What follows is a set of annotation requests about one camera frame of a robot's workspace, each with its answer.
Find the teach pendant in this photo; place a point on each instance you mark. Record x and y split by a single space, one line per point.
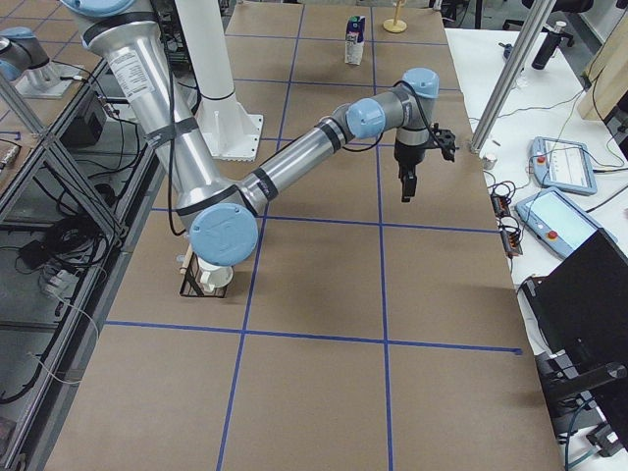
564 164
556 220

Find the wooden cup tree stand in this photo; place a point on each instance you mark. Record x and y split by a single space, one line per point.
396 24

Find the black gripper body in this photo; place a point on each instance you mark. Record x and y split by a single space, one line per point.
407 156

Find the teach pendant near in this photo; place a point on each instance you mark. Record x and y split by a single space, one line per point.
556 220

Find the black wire cup rack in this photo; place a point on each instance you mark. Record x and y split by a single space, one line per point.
190 271

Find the aluminium profile post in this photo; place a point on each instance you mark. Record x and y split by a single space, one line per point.
533 24

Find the white camera stand base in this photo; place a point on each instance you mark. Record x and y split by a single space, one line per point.
230 132

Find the black monitor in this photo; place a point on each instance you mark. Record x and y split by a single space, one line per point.
581 310

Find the white upturned cup right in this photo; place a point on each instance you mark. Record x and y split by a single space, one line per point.
213 276

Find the blue white milk carton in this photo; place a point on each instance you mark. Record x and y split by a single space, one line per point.
354 40

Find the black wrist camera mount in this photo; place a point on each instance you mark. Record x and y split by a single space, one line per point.
443 139

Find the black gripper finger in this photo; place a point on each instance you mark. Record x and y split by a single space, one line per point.
409 182

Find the teach pendant far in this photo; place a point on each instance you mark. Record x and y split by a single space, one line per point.
564 164

